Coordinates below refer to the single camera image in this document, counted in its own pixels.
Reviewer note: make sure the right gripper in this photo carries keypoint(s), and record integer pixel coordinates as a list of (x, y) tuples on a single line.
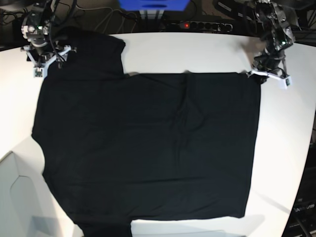
[(42, 51)]

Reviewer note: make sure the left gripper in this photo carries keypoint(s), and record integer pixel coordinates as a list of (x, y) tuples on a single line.
[(269, 60)]

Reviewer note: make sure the black T-shirt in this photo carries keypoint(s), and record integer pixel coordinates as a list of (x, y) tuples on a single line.
[(166, 147)]

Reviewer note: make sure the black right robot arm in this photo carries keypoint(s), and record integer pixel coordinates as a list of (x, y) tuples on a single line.
[(41, 18)]

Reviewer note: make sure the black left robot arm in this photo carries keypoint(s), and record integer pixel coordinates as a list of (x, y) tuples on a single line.
[(277, 31)]

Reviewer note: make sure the black power strip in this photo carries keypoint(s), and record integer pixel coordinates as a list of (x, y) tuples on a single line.
[(200, 27)]

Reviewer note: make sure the blue box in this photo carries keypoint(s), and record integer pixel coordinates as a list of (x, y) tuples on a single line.
[(169, 5)]

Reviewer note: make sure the black equipment with label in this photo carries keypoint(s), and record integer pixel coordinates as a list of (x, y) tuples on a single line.
[(302, 219)]

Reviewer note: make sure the white plastic bin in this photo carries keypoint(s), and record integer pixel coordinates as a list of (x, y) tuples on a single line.
[(27, 208)]

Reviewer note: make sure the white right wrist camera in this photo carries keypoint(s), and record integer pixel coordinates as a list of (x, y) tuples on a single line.
[(38, 72)]

